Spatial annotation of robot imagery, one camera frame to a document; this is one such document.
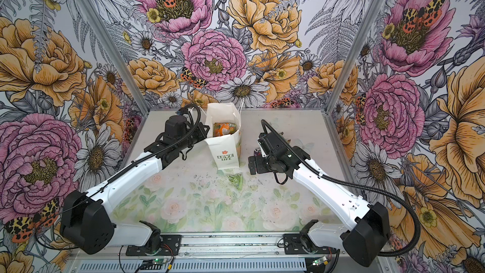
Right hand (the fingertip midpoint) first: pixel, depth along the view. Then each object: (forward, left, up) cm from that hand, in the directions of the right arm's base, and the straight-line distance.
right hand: (261, 170), depth 77 cm
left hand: (+15, +21, +6) cm, 27 cm away
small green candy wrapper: (+3, +10, -13) cm, 17 cm away
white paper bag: (+10, +15, +1) cm, 18 cm away
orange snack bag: (+24, +17, -2) cm, 29 cm away
